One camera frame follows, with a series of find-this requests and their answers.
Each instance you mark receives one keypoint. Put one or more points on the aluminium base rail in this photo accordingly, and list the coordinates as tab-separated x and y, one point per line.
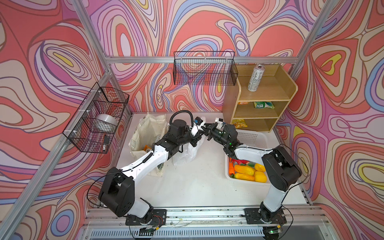
187	217

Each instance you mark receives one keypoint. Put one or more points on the yellow lemon lower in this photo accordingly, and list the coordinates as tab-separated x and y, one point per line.
260	177

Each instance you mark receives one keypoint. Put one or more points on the green snack packet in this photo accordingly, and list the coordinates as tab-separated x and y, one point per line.
264	105

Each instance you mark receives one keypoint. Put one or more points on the silver tape roll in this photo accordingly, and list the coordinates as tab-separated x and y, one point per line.
106	123

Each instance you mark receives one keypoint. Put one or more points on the yellow squash lower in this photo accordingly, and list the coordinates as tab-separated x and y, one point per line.
244	177

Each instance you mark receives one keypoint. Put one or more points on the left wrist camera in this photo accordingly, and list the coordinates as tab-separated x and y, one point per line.
198	123

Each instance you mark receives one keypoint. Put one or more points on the black wire basket left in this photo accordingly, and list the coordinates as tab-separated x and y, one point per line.
81	131

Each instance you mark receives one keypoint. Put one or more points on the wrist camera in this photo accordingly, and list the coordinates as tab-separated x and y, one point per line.
198	123
220	123

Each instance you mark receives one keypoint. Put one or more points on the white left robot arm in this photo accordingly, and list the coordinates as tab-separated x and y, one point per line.
118	189

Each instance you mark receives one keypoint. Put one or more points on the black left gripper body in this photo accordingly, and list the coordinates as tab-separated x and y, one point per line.
187	138

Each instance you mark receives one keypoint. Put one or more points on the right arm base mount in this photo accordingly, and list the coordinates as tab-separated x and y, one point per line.
257	216

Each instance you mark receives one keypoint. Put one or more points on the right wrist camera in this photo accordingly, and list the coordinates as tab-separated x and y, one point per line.
220	123

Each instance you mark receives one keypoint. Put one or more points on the yellow squash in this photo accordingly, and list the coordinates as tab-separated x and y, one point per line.
244	170
244	177

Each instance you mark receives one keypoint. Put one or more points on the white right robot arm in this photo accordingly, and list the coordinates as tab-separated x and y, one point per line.
282	171

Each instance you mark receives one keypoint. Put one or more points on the pink dragon fruit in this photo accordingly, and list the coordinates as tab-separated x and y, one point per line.
240	162

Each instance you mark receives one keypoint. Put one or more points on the white plastic grocery bag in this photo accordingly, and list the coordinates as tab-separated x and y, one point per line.
189	153

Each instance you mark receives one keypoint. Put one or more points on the white plastic produce basket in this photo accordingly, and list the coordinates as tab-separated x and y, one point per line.
255	140

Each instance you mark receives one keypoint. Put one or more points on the yellow snack packet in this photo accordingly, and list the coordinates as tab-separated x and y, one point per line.
239	123

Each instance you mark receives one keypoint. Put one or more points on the cream canvas tote bag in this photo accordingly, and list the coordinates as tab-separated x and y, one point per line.
149	130

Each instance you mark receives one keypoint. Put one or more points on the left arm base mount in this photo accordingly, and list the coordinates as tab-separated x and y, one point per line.
154	218

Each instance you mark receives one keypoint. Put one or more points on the yellow lemon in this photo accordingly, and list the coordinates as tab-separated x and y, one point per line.
260	177
260	168

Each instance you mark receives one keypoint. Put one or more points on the wooden shelf unit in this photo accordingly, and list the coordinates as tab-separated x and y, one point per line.
276	86

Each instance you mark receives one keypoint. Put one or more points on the black wire basket back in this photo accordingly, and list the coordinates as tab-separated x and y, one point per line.
205	68

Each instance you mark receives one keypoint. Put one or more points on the black wire basket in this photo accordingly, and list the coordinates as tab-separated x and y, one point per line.
205	68
81	131

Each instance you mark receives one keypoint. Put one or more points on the orange carrot left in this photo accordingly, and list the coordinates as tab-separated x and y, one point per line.
231	168

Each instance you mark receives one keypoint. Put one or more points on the yellow squash upper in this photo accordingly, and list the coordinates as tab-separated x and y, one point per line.
244	170

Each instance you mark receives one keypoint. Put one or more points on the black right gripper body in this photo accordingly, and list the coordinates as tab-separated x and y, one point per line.
216	134

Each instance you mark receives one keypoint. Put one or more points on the yellow lemon upper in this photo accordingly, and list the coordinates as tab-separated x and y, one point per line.
260	168

